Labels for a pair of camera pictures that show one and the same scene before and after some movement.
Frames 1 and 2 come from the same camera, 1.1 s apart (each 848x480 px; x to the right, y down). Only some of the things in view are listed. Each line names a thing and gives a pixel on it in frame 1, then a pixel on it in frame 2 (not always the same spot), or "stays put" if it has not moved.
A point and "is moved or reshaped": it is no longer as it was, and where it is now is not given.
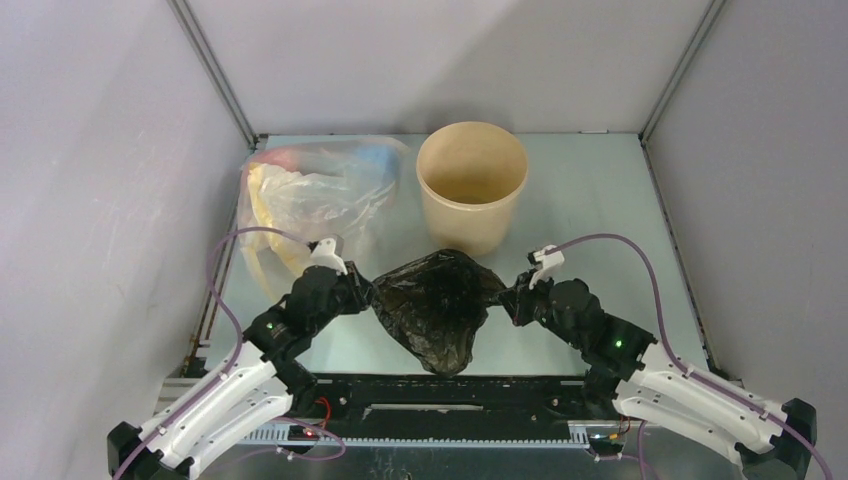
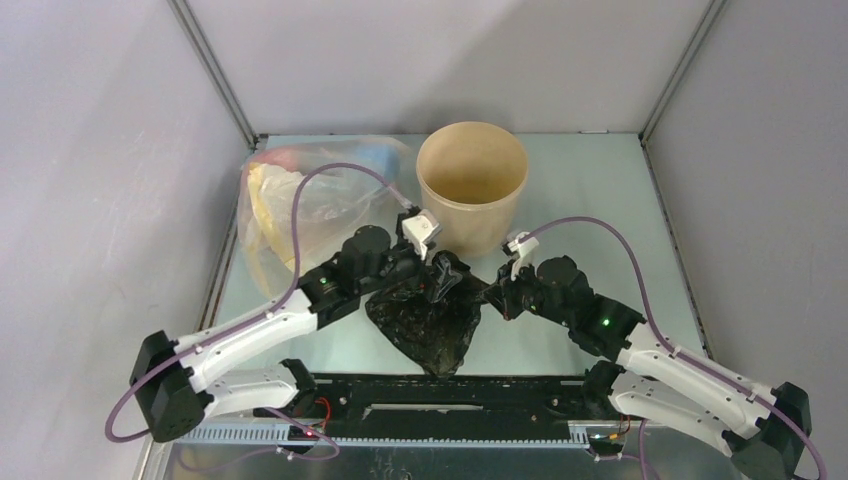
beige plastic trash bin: (470, 174) stays put
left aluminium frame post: (185, 18) stays put
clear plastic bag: (313, 189) stays put
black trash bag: (437, 302) is moved or reshaped
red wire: (323, 400) stays put
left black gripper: (361, 286) -> (433, 287)
